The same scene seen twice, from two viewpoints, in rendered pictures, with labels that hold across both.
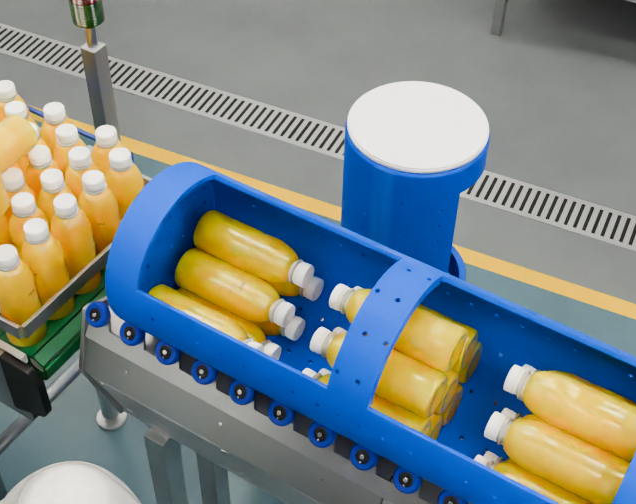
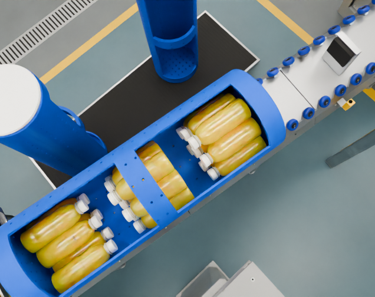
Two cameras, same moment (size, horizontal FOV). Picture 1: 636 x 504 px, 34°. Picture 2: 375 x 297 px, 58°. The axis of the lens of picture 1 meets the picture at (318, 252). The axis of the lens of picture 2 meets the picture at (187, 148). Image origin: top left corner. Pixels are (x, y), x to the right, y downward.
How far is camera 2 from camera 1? 0.76 m
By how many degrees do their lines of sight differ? 38
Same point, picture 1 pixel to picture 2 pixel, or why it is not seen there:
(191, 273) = (52, 260)
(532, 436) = (221, 150)
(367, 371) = (167, 208)
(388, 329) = (155, 191)
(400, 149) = (15, 116)
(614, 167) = (16, 9)
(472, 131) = (22, 76)
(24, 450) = not seen: outside the picture
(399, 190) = (36, 126)
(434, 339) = (163, 169)
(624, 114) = not seen: outside the picture
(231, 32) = not seen: outside the picture
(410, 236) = (55, 130)
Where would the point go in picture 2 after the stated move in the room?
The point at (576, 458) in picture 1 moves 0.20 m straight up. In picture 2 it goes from (239, 138) to (247, 115)
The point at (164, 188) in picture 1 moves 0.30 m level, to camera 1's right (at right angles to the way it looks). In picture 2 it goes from (7, 270) to (63, 164)
